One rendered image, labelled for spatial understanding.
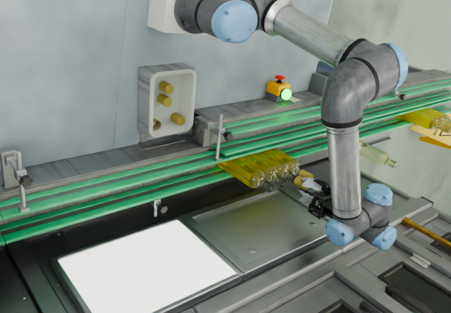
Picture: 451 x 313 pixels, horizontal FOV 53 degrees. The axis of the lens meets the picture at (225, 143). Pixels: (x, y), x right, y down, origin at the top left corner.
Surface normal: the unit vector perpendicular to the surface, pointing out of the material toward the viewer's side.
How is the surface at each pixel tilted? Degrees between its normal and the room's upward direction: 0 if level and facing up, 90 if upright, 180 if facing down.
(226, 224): 90
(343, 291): 90
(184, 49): 0
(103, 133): 0
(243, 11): 8
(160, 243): 90
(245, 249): 90
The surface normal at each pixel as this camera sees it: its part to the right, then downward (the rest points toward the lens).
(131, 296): 0.10, -0.91
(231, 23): 0.50, 0.44
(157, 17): -0.77, 0.10
